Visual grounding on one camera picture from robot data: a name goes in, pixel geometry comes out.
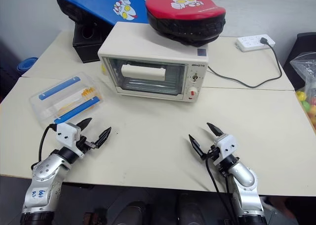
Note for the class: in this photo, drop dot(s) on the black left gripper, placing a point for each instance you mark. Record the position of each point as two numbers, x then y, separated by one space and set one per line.
82 144

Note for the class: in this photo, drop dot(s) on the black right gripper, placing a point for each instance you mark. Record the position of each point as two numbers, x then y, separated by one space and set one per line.
213 154

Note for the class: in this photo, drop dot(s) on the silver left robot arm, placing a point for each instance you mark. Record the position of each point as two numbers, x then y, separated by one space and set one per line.
47 170

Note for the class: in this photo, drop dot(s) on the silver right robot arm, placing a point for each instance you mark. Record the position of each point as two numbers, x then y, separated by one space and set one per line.
243 183

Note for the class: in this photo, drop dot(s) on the white knob with red label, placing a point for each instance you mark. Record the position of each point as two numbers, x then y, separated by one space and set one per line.
192 92

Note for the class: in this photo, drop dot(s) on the clear plastic container blue clips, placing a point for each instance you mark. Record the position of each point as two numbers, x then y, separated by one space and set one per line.
49 104

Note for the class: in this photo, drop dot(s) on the white toaster oven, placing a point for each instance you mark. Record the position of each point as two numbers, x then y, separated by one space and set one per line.
148 49

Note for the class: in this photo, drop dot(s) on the blue container lid latch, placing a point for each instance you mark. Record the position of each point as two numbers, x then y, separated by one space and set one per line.
59 88
77 109

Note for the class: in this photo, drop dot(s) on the black square holder box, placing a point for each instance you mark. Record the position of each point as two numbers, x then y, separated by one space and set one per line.
86 47

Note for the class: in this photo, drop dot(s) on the blue rolled mat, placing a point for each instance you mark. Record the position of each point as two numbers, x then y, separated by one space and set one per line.
26 64

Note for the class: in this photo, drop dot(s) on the white power strip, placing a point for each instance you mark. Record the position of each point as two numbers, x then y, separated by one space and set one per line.
249 43

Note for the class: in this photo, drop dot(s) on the clear bag of colourful balls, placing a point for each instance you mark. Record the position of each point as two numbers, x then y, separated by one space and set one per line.
306 91

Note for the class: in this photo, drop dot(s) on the black power plug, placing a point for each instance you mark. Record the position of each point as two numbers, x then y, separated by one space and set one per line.
263 41

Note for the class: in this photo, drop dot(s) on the blue cartoon boxing pad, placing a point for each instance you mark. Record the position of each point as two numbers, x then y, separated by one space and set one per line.
98 0

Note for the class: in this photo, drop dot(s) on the red cartoon boxing pad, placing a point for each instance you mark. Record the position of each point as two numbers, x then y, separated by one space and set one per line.
182 5

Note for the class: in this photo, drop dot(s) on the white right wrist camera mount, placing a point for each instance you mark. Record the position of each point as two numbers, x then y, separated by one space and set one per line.
227 146

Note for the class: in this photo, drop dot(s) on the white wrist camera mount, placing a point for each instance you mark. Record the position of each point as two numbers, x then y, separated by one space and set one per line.
64 134
227 146

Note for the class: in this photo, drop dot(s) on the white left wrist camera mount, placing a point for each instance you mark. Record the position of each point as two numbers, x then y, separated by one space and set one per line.
64 134

